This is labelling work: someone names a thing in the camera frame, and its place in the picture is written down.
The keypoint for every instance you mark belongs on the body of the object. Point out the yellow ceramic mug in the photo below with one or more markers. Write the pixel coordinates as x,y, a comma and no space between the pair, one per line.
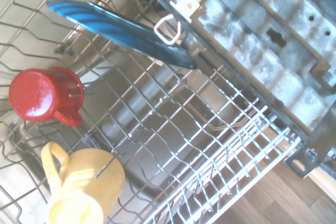
86,182

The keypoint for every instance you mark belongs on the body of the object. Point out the stainless steel dishwasher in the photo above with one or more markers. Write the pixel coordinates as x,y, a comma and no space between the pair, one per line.
262,37

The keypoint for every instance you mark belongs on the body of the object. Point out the red speckled enamel mug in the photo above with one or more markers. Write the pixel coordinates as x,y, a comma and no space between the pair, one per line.
36,95

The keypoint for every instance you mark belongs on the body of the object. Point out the white plastic rack clip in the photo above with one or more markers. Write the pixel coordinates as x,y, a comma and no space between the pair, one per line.
157,30

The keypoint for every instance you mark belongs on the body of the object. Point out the blue glass plate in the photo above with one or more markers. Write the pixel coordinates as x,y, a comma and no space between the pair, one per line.
110,27

